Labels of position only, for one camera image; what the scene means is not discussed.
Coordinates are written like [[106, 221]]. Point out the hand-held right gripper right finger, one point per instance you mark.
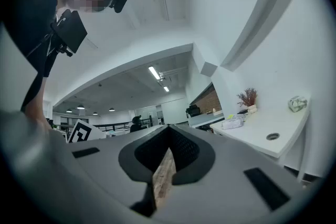
[[231, 165]]

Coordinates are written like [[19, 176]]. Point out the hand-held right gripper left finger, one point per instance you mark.
[[105, 162]]

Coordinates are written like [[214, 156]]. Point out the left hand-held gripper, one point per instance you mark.
[[82, 132]]

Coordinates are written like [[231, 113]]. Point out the lilac wet wipe pack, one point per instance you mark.
[[232, 122]]

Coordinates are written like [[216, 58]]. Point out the person's left forearm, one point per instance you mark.
[[36, 110]]

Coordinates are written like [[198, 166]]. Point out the yellow-edged grey book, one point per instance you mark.
[[230, 116]]

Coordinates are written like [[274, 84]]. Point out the light blue table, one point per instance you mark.
[[204, 119]]

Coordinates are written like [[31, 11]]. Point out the white bubbly vase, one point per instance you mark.
[[252, 109]]

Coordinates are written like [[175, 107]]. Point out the black office chair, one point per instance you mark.
[[193, 110]]

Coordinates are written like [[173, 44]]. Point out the orange dried plant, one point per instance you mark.
[[248, 97]]

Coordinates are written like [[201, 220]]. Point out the green patterned tissue pack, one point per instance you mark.
[[298, 103]]

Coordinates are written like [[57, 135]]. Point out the ceiling tube light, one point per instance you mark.
[[166, 89], [154, 72]]

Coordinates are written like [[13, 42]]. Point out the black chest device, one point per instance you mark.
[[72, 30]]

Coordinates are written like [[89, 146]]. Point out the white ceiling conduit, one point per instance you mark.
[[170, 72]]

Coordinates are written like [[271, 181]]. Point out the person's black shirt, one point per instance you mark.
[[26, 21]]

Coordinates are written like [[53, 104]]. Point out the black head camera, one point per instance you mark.
[[120, 0]]

